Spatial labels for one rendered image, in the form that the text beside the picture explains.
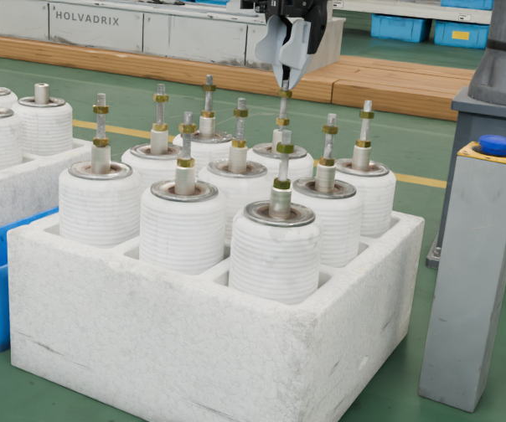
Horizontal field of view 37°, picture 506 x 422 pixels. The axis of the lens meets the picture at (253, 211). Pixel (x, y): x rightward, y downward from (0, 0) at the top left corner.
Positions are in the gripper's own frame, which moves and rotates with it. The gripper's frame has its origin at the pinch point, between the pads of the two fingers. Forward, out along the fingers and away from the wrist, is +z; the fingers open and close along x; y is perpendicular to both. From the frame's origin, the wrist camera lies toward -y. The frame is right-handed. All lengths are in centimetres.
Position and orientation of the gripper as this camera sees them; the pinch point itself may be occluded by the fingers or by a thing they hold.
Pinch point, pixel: (291, 78)
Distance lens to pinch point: 102.6
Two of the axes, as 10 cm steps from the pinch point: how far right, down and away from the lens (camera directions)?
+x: 7.5, 2.7, -6.1
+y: -6.6, 2.0, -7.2
